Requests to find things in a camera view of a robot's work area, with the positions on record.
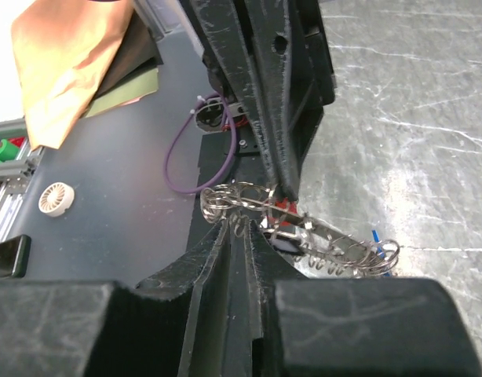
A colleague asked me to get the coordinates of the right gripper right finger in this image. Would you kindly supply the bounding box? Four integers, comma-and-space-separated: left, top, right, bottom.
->
245, 225, 307, 376

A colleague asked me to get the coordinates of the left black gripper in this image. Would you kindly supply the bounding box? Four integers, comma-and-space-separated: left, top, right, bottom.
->
191, 1, 334, 200

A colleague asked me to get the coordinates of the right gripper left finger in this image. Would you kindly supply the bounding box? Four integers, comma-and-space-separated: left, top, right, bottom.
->
137, 221, 229, 376

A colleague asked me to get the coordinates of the black key tag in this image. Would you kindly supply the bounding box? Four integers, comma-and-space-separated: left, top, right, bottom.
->
264, 232, 304, 256

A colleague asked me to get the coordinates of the red key tag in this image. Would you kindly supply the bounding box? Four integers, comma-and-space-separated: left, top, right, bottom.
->
267, 199, 298, 227

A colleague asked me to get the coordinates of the blue key tag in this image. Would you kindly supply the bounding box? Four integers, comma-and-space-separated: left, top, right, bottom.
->
371, 229, 385, 258

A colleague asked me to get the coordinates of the dark green flat folder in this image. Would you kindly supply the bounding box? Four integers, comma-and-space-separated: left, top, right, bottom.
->
83, 13, 162, 118

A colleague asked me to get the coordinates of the small white round fan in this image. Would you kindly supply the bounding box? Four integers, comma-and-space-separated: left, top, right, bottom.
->
38, 182, 75, 218

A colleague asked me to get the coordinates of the black box at edge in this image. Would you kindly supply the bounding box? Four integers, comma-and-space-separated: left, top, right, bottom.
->
0, 235, 31, 279

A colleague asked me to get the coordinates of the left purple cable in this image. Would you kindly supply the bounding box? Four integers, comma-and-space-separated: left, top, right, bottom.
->
164, 93, 238, 196

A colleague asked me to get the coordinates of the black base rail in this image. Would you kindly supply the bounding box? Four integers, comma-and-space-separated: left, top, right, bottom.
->
178, 133, 268, 279

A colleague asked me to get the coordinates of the aluminium frame rail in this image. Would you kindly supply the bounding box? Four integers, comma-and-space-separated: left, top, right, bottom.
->
0, 140, 43, 243

